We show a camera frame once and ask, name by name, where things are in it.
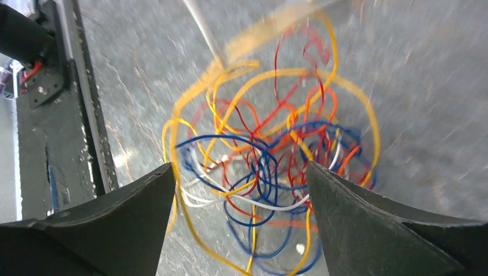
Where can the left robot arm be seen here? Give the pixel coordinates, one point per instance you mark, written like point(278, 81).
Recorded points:
point(23, 39)

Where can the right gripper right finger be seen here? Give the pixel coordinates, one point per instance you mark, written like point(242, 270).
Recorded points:
point(365, 233)

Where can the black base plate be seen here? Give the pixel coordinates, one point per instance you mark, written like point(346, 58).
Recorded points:
point(64, 157)

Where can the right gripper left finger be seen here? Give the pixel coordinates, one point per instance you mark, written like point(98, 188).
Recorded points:
point(120, 233)

